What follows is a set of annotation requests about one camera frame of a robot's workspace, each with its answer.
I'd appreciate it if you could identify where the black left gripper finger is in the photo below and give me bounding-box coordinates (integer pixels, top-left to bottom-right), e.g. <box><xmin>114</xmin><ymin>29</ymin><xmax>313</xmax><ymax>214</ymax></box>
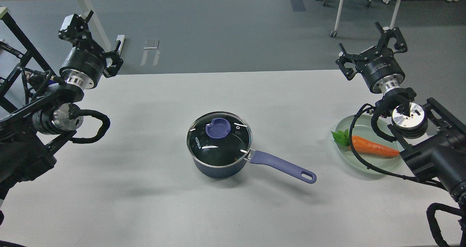
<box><xmin>99</xmin><ymin>50</ymin><xmax>124</xmax><ymax>78</ymax></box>
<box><xmin>58</xmin><ymin>10</ymin><xmax>95</xmax><ymax>51</ymax></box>

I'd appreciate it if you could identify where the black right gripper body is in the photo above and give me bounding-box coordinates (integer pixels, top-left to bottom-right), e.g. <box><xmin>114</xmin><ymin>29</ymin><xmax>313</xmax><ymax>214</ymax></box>
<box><xmin>359</xmin><ymin>55</ymin><xmax>406</xmax><ymax>94</ymax></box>

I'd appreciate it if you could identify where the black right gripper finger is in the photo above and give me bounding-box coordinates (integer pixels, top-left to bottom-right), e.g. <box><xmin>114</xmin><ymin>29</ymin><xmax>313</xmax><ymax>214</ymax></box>
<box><xmin>375</xmin><ymin>22</ymin><xmax>408</xmax><ymax>58</ymax></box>
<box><xmin>335</xmin><ymin>43</ymin><xmax>368</xmax><ymax>81</ymax></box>

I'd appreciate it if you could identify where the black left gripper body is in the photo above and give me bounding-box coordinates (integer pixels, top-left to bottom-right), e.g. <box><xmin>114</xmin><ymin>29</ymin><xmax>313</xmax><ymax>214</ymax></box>
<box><xmin>59</xmin><ymin>47</ymin><xmax>107</xmax><ymax>90</ymax></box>

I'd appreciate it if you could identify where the glass lid with blue knob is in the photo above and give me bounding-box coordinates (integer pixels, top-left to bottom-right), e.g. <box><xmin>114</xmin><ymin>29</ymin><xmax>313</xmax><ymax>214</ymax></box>
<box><xmin>186</xmin><ymin>111</ymin><xmax>252</xmax><ymax>166</ymax></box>

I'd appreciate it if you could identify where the blue saucepan with handle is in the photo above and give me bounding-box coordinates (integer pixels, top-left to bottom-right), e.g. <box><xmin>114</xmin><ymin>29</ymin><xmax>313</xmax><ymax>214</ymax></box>
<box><xmin>186</xmin><ymin>111</ymin><xmax>317</xmax><ymax>184</ymax></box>

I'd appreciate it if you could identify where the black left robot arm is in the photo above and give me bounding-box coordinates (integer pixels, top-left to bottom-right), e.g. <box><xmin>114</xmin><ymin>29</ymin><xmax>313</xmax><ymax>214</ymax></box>
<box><xmin>0</xmin><ymin>8</ymin><xmax>123</xmax><ymax>201</ymax></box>

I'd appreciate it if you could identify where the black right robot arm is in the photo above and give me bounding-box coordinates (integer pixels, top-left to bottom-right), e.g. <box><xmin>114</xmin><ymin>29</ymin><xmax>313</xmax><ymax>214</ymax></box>
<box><xmin>332</xmin><ymin>22</ymin><xmax>466</xmax><ymax>247</ymax></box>

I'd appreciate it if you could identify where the clear glass plate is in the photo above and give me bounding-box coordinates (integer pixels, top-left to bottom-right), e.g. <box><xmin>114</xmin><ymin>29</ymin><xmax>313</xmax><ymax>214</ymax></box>
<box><xmin>331</xmin><ymin>114</ymin><xmax>403</xmax><ymax>175</ymax></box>

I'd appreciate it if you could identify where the orange toy carrot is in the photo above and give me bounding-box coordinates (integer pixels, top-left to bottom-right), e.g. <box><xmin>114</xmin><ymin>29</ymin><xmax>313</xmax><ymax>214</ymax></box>
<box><xmin>331</xmin><ymin>129</ymin><xmax>400</xmax><ymax>158</ymax></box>

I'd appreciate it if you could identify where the black metal rack frame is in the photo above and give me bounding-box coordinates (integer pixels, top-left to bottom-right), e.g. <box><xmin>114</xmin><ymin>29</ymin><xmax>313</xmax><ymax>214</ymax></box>
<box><xmin>1</xmin><ymin>7</ymin><xmax>63</xmax><ymax>117</ymax></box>

